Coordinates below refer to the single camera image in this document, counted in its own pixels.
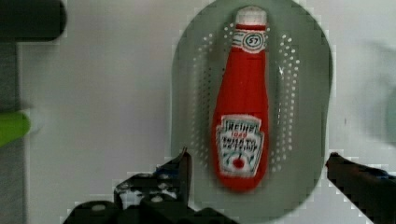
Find red felt ketchup bottle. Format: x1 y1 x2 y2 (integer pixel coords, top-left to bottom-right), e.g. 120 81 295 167
211 7 269 192

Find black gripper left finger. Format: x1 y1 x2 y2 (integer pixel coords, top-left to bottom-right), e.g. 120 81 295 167
63 149 237 224

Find green oval strainer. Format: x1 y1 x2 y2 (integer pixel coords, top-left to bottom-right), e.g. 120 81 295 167
171 0 332 224

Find black cylinder post upper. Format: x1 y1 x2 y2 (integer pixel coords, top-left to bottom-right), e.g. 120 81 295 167
0 0 67 42

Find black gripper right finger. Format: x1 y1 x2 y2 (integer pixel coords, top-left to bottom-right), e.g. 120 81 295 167
325 152 396 224

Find green object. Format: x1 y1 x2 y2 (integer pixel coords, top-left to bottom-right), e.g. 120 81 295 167
0 111 31 147

